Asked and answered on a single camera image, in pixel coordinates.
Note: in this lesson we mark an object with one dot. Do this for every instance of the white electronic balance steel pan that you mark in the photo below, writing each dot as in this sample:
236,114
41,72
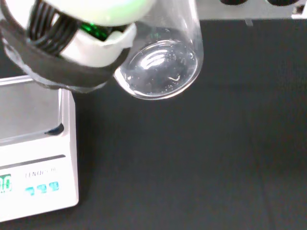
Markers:
36,143

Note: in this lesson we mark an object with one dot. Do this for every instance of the pale board with round holes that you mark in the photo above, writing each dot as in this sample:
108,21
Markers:
256,12

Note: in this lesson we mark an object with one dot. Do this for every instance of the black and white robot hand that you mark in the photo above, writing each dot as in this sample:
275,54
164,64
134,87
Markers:
79,51

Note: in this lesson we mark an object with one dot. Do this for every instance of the black bench cloth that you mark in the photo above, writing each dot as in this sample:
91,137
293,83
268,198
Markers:
192,155

